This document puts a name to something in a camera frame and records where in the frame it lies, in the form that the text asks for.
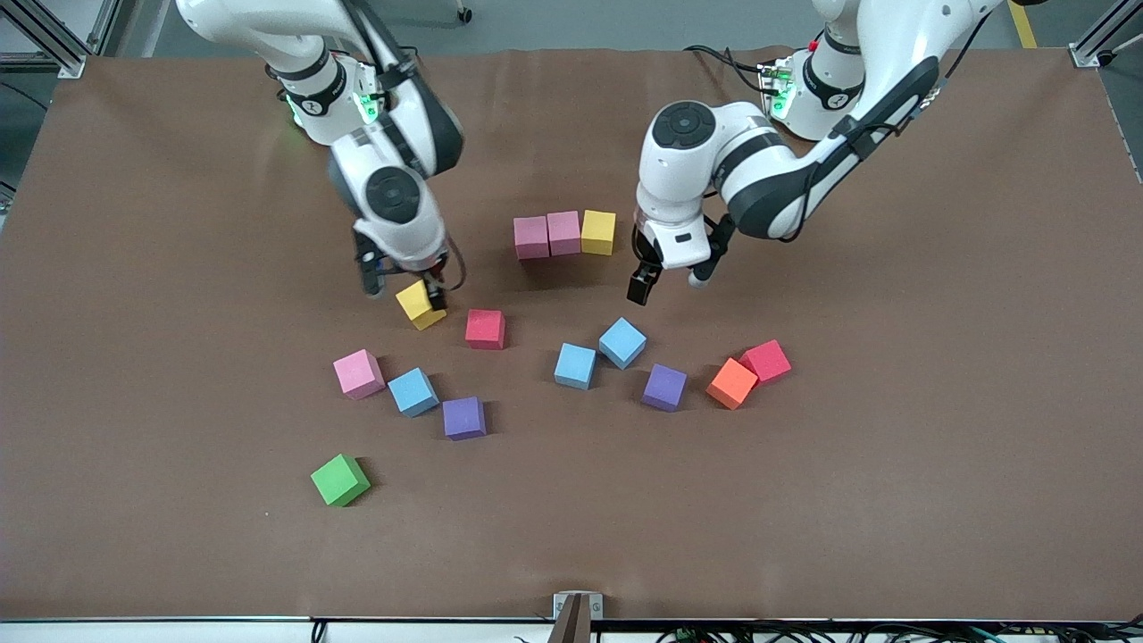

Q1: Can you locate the yellow foam block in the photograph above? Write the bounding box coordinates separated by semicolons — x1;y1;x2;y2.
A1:
580;210;617;256
396;279;447;331

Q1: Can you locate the pink foam block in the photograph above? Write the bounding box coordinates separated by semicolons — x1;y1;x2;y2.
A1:
546;211;583;257
333;348;387;400
513;215;550;261

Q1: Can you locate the orange foam block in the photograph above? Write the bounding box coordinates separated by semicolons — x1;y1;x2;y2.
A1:
705;357;759;411

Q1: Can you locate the red foam block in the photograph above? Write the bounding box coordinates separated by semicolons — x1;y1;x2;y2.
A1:
465;309;506;351
739;339;793;385

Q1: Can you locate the blue foam block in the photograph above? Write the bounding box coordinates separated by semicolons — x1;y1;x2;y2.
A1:
387;367;440;419
598;317;648;370
554;343;597;391

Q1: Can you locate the purple foam block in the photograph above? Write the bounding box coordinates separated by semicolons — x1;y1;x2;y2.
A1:
642;363;688;413
443;397;488;441

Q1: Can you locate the green foam block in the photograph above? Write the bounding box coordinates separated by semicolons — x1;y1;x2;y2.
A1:
310;454;371;508

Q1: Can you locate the brown table cover sheet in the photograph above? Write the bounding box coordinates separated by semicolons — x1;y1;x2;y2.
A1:
0;45;1143;623

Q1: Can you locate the black base cable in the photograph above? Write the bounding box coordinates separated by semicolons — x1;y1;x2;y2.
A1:
683;45;773;95

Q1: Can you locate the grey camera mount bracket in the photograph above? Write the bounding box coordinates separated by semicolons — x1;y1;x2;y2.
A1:
549;592;605;643

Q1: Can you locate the aluminium frame profile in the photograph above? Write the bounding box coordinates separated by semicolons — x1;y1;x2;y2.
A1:
0;0;126;79
1069;0;1143;69

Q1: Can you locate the white table edge rail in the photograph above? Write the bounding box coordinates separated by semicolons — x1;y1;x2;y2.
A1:
0;618;1143;643

